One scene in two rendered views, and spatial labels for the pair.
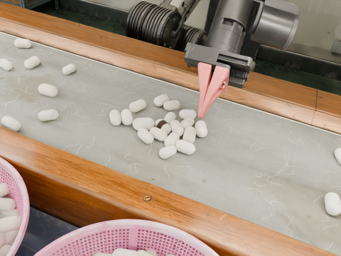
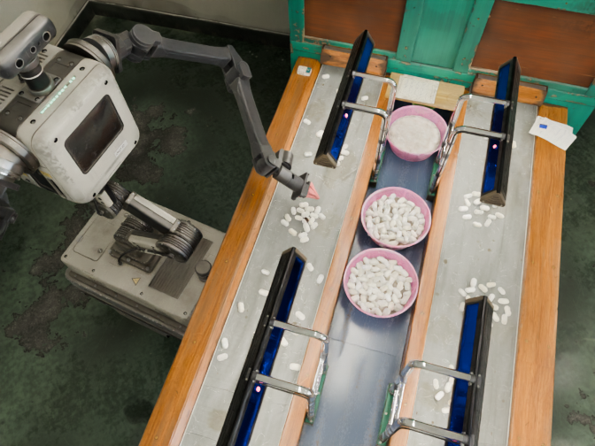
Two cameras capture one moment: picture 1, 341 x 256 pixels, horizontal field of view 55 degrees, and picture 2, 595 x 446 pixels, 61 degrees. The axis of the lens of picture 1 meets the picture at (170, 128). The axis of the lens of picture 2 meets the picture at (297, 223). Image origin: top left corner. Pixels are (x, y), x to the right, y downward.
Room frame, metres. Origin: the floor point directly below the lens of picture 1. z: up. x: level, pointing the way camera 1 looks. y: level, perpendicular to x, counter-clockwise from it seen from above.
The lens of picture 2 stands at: (0.45, 0.97, 2.46)
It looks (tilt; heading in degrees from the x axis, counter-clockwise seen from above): 61 degrees down; 272
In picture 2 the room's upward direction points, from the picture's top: 3 degrees counter-clockwise
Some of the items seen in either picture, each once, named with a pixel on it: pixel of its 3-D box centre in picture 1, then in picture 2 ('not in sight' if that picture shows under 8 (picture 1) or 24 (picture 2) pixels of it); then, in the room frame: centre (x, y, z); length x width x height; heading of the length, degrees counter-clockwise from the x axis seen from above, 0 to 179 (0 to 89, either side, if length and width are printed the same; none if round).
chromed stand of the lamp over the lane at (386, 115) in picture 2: not in sight; (363, 131); (0.23, -0.30, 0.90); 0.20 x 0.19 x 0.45; 73
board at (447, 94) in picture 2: not in sight; (424, 91); (-0.07, -0.62, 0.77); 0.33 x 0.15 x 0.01; 163
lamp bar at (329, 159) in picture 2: not in sight; (346, 94); (0.30, -0.33, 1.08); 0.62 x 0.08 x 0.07; 73
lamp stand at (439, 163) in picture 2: not in sight; (467, 153); (-0.15, -0.19, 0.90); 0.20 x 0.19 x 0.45; 73
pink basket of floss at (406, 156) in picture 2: not in sight; (413, 135); (-0.01, -0.41, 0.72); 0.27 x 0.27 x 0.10
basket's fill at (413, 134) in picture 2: not in sight; (413, 137); (-0.01, -0.41, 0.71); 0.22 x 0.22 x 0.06
